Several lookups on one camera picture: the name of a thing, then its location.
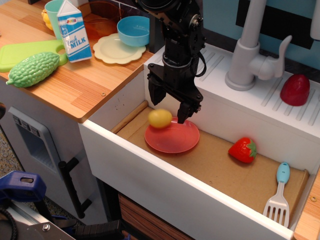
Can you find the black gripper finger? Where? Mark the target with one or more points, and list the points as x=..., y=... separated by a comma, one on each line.
x=156, y=91
x=186, y=110

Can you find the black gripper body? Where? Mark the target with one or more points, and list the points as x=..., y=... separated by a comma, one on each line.
x=178, y=81

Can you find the yellow toy potato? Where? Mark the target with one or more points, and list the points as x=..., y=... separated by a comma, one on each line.
x=160, y=118

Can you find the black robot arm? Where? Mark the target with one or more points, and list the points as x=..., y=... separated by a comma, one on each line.
x=182, y=30

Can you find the pink plastic plate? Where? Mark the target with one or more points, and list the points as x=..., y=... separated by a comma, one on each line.
x=173, y=139

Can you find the pale yellow scalloped plate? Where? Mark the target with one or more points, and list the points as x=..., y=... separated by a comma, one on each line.
x=111, y=50

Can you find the blue plastic bowl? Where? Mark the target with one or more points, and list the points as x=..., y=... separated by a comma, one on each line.
x=134, y=31

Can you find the grey toy faucet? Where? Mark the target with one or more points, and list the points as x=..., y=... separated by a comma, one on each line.
x=247, y=62

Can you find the red toy strawberry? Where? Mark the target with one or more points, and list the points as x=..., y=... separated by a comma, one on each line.
x=244, y=150

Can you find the white toy sink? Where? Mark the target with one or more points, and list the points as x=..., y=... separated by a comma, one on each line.
x=281, y=132

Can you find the blue white milk carton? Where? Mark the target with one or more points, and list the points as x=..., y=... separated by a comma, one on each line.
x=73, y=33

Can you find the orange transparent container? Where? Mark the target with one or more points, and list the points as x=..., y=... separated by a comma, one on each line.
x=100, y=18

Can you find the brown cardboard sink liner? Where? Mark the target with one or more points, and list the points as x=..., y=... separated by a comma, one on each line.
x=204, y=181

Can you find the red toy pepper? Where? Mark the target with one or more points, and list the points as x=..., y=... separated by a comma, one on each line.
x=296, y=90

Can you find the green toy bitter gourd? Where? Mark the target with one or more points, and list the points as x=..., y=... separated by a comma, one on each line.
x=33, y=69

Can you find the grey toy dishwasher panel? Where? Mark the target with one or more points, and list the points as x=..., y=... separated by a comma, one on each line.
x=38, y=141

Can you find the teal plastic cup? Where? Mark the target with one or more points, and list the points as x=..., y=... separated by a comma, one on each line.
x=52, y=8

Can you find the yellow toy fruit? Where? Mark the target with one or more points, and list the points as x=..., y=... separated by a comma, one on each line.
x=46, y=19

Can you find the green cutting board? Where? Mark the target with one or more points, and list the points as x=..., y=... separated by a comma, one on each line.
x=12, y=54

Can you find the blue clamp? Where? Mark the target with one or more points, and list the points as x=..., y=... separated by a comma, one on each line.
x=22, y=186

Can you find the black cabinet door handle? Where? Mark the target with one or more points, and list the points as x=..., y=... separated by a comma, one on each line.
x=65, y=168

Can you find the white spatula blue handle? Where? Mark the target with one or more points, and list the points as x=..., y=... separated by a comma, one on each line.
x=277, y=207

